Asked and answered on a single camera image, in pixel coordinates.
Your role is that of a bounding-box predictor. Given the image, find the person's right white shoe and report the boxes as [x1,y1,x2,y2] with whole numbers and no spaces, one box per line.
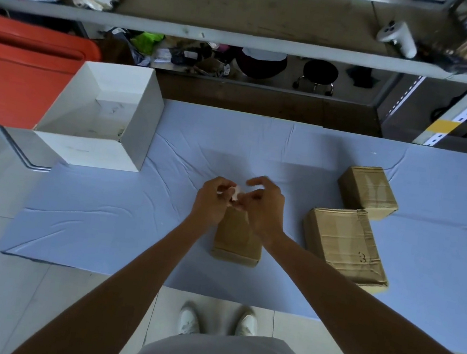
[234,309,260,339]

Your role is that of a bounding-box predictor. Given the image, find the medium brown cardboard box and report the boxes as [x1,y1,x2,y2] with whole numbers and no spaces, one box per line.
[209,202,269,269]

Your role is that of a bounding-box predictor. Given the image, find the person's left hand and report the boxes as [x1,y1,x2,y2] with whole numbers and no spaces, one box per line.
[186,173,238,237]

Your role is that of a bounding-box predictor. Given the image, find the person's left forearm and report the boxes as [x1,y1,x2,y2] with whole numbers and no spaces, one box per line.
[11,197,211,354]

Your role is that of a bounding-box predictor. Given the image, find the small black device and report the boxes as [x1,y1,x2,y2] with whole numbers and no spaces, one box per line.
[415,40,467,76]

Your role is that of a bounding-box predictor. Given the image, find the red plastic chair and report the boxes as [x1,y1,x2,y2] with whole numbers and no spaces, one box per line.
[0,13,106,138]

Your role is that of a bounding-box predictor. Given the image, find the black rolling stool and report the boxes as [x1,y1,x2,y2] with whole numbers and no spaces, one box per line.
[292,57,342,98]

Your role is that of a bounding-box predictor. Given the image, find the small brown cardboard box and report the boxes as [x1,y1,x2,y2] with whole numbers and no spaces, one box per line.
[333,161,405,224]

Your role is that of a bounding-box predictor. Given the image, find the person's left white shoe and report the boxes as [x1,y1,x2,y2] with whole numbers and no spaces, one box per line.
[176,303,204,337]

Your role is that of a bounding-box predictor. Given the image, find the person's white shoe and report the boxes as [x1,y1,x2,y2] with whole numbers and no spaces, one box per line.
[234,309,260,339]
[176,303,204,337]

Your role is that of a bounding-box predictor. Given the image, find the long gray shelf board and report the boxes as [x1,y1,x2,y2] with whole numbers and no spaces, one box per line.
[0,0,467,84]

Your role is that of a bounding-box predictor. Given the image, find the white handheld controller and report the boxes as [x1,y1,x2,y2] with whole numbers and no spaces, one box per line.
[374,18,422,60]

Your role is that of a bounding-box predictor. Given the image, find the blue table cloth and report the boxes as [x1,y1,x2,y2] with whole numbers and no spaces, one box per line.
[0,79,467,354]

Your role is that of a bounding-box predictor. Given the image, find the person's right forearm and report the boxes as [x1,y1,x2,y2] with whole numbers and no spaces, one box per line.
[251,230,467,354]

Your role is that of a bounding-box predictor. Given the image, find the person's right hand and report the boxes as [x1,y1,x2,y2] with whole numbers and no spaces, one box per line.
[231,173,294,251]

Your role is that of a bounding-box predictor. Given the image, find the yellow tape strip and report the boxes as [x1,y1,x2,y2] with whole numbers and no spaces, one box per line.
[426,117,462,136]

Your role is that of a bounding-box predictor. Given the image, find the large cardboard box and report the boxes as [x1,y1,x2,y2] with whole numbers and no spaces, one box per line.
[294,202,399,297]

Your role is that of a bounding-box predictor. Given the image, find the white barcode label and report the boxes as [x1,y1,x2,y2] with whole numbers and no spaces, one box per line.
[223,184,246,204]

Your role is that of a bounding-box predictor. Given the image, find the bright green bag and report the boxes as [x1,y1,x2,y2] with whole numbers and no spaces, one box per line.
[129,31,166,58]

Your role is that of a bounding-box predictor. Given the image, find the white bin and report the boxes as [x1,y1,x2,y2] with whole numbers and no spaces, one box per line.
[29,54,170,177]

